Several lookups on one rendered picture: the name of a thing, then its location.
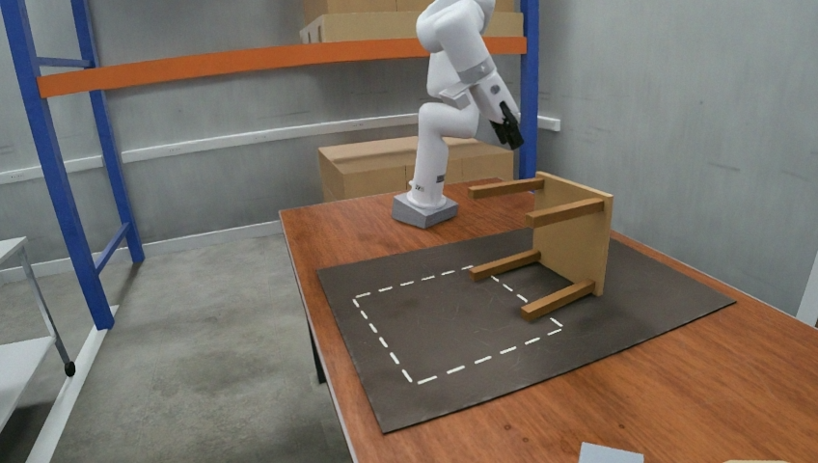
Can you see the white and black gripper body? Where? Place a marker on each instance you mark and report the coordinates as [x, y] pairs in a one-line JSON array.
[[488, 93]]

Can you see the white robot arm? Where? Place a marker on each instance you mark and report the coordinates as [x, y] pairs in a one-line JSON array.
[[458, 32]]

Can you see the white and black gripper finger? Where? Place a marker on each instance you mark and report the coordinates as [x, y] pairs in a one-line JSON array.
[[512, 134], [499, 132]]

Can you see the dark brown flat mat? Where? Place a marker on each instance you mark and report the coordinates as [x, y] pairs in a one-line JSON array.
[[435, 325]]

